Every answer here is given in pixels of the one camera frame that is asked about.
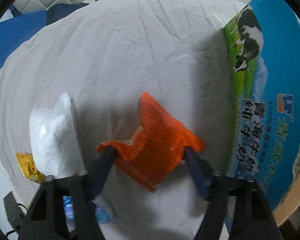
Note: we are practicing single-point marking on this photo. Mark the yellow snack packet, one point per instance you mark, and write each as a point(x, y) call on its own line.
point(28, 168)

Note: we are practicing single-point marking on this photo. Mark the orange snack bag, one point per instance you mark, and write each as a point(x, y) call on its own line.
point(156, 148)

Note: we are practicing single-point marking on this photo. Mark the blue printed cardboard box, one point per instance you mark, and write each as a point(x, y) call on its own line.
point(263, 42)

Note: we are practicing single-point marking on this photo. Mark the white plastic bag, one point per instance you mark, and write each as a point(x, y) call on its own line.
point(54, 142)

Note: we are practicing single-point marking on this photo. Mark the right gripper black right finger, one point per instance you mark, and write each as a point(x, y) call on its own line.
point(238, 204)

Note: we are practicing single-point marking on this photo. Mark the light blue snack bag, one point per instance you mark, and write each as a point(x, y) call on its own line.
point(104, 213)

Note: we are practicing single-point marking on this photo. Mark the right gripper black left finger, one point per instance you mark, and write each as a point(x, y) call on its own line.
point(46, 217)

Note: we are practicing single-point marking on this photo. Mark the blue foam mat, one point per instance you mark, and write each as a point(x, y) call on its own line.
point(15, 31)

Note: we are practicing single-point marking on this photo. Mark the dark navy cloth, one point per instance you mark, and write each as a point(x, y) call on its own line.
point(60, 11)

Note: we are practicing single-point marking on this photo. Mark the grey bed sheet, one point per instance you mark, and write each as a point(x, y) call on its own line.
point(105, 56)

